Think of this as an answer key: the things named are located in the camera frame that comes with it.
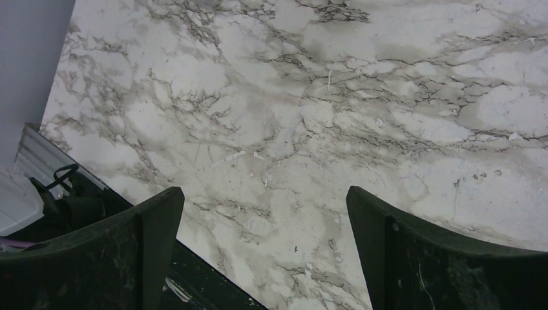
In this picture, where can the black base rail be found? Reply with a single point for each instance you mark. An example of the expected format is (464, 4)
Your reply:
(205, 282)

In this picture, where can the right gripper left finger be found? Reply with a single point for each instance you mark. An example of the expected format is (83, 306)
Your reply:
(50, 274)

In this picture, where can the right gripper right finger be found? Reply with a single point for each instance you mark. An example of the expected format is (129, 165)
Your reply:
(410, 263)

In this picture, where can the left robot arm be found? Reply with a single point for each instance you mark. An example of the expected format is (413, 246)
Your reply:
(33, 212)

